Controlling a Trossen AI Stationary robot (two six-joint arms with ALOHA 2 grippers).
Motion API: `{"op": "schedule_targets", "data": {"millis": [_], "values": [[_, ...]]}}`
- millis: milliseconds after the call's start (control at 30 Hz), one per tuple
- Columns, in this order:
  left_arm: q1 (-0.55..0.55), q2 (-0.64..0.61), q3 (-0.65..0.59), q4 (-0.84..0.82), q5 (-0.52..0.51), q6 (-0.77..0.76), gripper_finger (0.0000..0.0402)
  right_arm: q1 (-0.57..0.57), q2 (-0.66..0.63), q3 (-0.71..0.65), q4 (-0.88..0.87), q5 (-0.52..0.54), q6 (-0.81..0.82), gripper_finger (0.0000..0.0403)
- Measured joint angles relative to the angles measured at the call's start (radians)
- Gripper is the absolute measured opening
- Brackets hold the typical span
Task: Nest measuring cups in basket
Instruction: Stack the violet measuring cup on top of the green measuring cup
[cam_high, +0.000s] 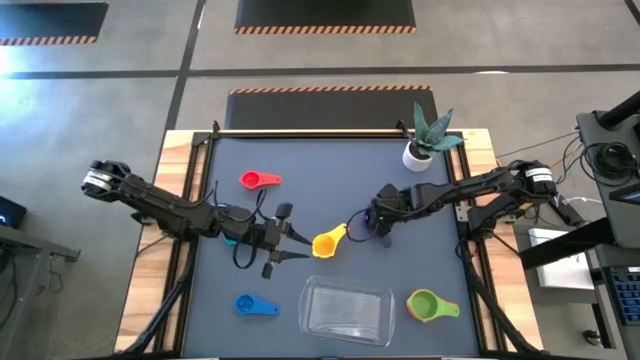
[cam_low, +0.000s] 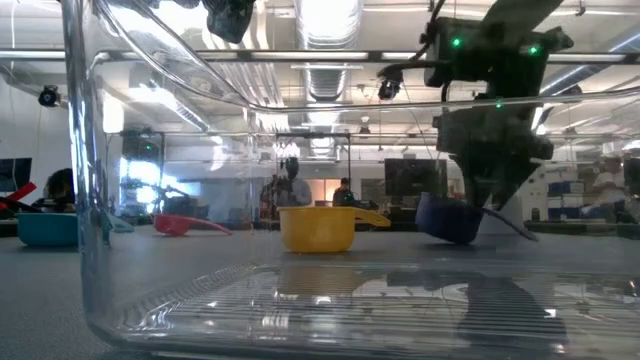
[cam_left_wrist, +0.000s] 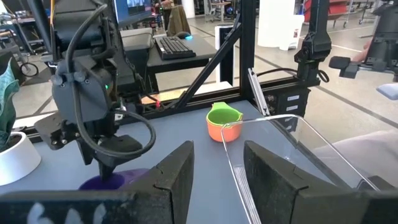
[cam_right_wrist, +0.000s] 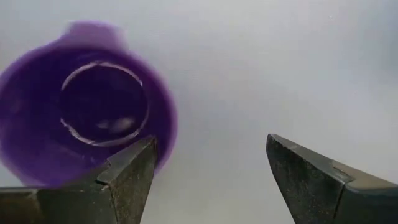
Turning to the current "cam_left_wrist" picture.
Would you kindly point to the green striped succulent plant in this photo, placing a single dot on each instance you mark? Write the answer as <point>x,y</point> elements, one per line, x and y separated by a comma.
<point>6,102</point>

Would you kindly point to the white pedestal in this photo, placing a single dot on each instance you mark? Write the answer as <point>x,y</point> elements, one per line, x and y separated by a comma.
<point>276,21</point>

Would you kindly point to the black computer mouse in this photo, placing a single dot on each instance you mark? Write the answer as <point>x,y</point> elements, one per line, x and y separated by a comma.
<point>183,35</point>

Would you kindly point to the green measuring cup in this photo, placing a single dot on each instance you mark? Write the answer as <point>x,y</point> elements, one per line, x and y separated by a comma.
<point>222,115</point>

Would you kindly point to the brown jacket on chair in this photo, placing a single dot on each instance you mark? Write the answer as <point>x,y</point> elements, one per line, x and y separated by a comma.
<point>178,20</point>

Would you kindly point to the dark grey computer desk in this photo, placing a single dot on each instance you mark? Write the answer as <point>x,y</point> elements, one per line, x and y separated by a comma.
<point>199,49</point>

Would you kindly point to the person's hand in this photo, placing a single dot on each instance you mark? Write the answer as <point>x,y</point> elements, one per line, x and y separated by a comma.
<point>362,53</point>

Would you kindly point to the black computer keyboard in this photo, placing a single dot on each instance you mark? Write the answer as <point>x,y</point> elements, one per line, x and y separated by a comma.
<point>174,48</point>

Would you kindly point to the silver metal bracket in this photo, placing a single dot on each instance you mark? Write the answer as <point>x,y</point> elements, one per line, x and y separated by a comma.
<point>258,93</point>

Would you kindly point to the black labelled control box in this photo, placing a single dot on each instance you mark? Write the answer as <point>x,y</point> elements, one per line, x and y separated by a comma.
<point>289,102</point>

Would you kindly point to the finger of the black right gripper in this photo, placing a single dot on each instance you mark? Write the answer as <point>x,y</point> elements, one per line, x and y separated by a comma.
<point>107,171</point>
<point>85,152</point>

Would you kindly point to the colourful measuring cups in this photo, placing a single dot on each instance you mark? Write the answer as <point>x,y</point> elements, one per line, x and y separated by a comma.
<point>224,133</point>

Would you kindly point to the computer monitor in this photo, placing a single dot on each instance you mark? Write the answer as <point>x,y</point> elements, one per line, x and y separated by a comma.
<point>130,11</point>

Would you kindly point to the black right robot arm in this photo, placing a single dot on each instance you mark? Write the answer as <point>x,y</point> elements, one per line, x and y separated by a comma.
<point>65,18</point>

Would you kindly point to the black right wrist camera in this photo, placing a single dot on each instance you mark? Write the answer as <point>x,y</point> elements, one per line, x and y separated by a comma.
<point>122,147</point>

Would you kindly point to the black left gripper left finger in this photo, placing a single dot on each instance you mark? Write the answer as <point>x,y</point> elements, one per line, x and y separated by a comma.
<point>140,199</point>

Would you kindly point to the white round plant pot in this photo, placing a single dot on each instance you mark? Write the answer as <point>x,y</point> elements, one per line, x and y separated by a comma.
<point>18,161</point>

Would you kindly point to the pale blue padded rest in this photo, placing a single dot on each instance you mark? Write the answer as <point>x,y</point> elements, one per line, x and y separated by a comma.
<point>387,91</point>

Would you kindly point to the purple measuring cup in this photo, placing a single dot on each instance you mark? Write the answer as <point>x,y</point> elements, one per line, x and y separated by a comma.
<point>105,183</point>

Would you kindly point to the person's leg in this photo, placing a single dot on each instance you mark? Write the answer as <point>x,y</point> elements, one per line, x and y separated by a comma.
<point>367,155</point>

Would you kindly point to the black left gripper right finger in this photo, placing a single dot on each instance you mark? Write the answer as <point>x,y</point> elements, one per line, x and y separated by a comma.
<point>295,202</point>

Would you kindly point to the white computer tower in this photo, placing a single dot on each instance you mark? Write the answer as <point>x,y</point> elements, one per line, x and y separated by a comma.
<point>224,53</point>

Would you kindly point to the clear plastic basket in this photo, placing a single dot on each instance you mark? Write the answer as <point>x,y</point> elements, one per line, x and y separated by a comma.
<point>242,186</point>

